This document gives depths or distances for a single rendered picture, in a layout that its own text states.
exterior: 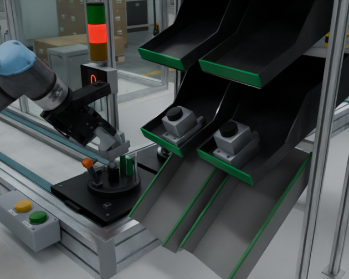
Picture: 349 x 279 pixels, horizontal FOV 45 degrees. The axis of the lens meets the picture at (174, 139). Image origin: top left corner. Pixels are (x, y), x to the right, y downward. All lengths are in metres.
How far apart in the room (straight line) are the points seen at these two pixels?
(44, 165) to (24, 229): 0.40
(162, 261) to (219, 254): 0.25
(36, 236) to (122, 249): 0.20
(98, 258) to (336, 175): 0.88
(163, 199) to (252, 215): 0.21
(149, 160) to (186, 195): 0.39
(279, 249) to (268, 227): 0.35
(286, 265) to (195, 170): 0.33
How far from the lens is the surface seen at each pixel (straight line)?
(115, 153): 1.06
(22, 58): 0.86
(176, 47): 0.79
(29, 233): 1.03
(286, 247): 1.11
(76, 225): 1.00
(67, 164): 1.39
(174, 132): 0.75
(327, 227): 1.22
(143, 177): 1.16
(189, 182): 0.90
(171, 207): 0.90
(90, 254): 0.97
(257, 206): 0.81
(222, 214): 0.84
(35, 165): 1.42
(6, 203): 1.14
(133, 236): 1.00
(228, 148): 0.69
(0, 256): 1.13
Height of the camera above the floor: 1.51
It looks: 23 degrees down
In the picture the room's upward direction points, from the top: straight up
